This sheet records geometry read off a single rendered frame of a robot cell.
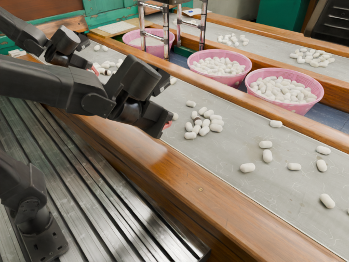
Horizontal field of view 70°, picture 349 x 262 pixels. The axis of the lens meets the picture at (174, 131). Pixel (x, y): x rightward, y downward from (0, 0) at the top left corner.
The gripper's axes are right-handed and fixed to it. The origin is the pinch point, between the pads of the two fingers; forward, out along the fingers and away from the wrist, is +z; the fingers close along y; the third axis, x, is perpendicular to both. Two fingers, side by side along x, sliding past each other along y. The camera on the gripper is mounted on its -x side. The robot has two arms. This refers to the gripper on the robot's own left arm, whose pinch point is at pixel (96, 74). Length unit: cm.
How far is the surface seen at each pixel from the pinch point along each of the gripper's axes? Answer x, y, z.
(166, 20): -30.8, -10.9, 11.1
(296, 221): 6, -83, -4
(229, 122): -6, -54, 11
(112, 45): -14.3, 19.8, 16.5
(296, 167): -4, -77, 5
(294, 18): -150, 30, 241
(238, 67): -28, -35, 37
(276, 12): -153, 54, 242
